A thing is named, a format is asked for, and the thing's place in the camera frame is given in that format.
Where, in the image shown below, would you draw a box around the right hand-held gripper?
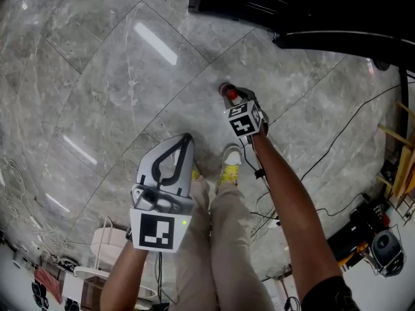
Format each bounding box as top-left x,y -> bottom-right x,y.
222,87 -> 270,139

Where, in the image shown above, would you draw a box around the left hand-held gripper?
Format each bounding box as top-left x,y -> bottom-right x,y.
129,133 -> 197,254

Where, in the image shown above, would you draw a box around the cola bottle with red cap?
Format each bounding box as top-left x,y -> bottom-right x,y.
217,82 -> 241,107

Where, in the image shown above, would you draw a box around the black mini fridge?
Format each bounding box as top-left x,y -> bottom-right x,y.
187,0 -> 415,36

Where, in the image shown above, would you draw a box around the person's left forearm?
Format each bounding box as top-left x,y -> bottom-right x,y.
100,246 -> 150,311

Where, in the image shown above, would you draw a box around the person's right forearm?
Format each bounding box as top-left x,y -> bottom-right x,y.
250,133 -> 344,301

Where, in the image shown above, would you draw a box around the person's right yellow shoe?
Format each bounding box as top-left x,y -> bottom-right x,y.
216,143 -> 244,188

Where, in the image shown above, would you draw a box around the white ribbed stool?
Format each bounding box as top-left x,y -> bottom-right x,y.
90,226 -> 131,268

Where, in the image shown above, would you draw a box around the person's beige trousers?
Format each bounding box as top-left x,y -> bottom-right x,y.
171,177 -> 277,311

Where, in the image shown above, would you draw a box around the red cloth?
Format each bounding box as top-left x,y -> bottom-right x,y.
33,266 -> 64,305

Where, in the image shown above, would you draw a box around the wooden chair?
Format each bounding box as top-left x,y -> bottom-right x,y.
377,100 -> 415,201

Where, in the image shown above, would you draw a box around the person's dark shirt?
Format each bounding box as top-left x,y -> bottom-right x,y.
300,275 -> 361,311

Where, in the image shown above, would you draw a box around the grey and black helmet device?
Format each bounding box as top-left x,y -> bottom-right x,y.
370,229 -> 407,277

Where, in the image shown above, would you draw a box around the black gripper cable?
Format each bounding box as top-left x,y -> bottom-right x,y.
241,136 -> 280,230

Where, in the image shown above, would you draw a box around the black fan cable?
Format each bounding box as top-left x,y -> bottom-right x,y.
300,82 -> 415,181

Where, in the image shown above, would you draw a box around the white cables with power strips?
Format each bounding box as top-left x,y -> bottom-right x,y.
0,155 -> 69,249

